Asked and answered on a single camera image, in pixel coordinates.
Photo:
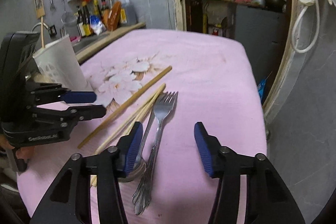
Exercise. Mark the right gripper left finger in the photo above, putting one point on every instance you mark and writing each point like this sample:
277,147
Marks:
68,200

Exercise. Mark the wooden knife holder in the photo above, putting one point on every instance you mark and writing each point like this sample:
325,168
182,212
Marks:
39,8

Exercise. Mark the wire strainer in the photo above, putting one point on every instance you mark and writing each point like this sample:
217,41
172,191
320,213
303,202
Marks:
68,19

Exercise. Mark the steel fork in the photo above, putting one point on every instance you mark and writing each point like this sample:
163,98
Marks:
162,109

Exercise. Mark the orange snack bag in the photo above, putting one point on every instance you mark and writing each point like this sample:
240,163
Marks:
114,16

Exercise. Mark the wooden chopstick one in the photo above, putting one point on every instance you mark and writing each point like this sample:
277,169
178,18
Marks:
124,106

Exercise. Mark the white plastic utensil holder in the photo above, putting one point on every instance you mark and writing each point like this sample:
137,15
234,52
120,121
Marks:
57,61

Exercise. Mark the grey cabinet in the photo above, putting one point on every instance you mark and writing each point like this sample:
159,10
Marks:
261,32

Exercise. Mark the dark soy sauce bottle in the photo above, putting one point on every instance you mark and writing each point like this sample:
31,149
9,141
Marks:
86,19

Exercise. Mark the left hand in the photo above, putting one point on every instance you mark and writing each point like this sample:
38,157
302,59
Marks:
24,153

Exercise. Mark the chrome faucet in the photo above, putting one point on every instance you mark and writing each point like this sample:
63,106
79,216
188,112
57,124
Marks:
39,24

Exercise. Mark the large oil jug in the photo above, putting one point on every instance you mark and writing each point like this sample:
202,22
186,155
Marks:
127,16

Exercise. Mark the wooden chopstick three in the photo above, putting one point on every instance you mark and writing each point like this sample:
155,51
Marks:
139,115

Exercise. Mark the yellow cap sauce bottle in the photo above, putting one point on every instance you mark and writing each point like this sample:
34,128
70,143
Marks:
96,8

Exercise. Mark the white seasoning bag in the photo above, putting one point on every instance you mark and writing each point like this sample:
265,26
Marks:
97,25

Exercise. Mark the black pot on cabinet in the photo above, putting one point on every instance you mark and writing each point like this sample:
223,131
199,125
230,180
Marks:
275,5

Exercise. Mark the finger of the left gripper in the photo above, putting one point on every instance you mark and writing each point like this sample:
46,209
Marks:
76,97
76,112

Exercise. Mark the pink floral tablecloth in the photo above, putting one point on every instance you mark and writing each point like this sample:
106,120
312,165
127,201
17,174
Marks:
215,86

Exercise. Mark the steel spoon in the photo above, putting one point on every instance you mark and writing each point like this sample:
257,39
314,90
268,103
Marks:
140,164

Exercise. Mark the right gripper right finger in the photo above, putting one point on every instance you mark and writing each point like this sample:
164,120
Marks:
268,198

